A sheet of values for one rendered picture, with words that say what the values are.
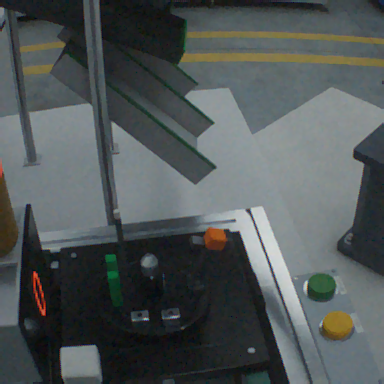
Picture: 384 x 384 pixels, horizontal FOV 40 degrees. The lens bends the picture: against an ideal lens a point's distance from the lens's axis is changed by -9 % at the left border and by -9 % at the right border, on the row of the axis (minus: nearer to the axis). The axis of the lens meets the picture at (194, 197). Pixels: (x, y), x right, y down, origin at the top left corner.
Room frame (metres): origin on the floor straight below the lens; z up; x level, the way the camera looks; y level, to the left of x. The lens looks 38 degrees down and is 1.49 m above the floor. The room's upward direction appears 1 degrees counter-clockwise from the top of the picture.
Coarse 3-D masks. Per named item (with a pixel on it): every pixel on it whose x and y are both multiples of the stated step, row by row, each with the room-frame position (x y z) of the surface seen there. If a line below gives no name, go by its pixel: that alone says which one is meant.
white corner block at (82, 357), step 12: (72, 348) 0.37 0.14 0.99; (84, 348) 0.37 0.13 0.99; (96, 348) 0.37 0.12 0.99; (60, 360) 0.35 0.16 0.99; (72, 360) 0.35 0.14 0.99; (84, 360) 0.35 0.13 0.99; (96, 360) 0.35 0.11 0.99; (72, 372) 0.33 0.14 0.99; (84, 372) 0.34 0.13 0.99; (96, 372) 0.34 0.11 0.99
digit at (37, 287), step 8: (32, 248) 0.28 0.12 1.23; (32, 256) 0.28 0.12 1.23; (32, 264) 0.27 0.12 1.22; (32, 272) 0.26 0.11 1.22; (32, 280) 0.26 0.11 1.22; (40, 280) 0.28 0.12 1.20; (32, 288) 0.25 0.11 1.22; (40, 288) 0.27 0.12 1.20; (32, 296) 0.24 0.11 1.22; (40, 296) 0.26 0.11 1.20; (40, 304) 0.26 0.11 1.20; (40, 312) 0.25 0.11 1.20; (40, 320) 0.24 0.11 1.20
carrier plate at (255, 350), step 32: (64, 256) 0.55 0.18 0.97; (96, 256) 0.55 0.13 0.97; (128, 256) 0.55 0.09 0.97; (192, 256) 0.54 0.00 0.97; (224, 256) 0.54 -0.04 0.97; (64, 288) 0.49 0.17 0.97; (96, 288) 0.49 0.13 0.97; (224, 288) 0.48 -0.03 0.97; (64, 320) 0.43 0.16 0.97; (96, 320) 0.43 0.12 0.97; (224, 320) 0.43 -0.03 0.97; (256, 320) 0.43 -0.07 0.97; (128, 352) 0.38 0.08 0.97; (160, 352) 0.38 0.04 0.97; (192, 352) 0.38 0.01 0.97; (224, 352) 0.38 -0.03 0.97; (256, 352) 0.38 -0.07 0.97
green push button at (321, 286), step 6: (312, 276) 0.50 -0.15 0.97; (318, 276) 0.49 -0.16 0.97; (324, 276) 0.49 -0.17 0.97; (330, 276) 0.49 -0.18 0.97; (312, 282) 0.48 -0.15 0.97; (318, 282) 0.48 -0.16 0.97; (324, 282) 0.48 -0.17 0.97; (330, 282) 0.48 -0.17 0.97; (312, 288) 0.47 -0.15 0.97; (318, 288) 0.47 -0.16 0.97; (324, 288) 0.47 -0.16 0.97; (330, 288) 0.47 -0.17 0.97; (312, 294) 0.47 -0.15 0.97; (318, 294) 0.46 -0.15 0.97; (324, 294) 0.46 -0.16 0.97; (330, 294) 0.46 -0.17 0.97
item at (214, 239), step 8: (208, 232) 0.48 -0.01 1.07; (216, 232) 0.48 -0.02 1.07; (192, 240) 0.47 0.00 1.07; (200, 240) 0.47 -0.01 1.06; (208, 240) 0.47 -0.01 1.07; (216, 240) 0.47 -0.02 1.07; (224, 240) 0.47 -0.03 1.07; (208, 248) 0.47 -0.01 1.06; (216, 248) 0.47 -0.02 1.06; (200, 256) 0.48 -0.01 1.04; (208, 256) 0.47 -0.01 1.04; (200, 264) 0.47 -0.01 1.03; (208, 264) 0.47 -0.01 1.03; (192, 272) 0.48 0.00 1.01; (200, 272) 0.47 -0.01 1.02; (192, 280) 0.47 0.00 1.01; (200, 280) 0.47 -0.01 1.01
